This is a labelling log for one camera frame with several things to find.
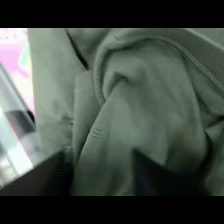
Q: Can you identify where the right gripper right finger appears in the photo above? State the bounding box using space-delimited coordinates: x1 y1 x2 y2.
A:
131 149 201 196

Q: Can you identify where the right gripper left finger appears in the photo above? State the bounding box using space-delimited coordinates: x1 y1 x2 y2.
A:
0 149 74 196

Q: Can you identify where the grey garment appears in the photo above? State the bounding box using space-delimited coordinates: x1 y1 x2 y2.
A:
27 28 224 196

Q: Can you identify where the silver frame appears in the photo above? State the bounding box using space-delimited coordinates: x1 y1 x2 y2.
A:
0 63 42 190

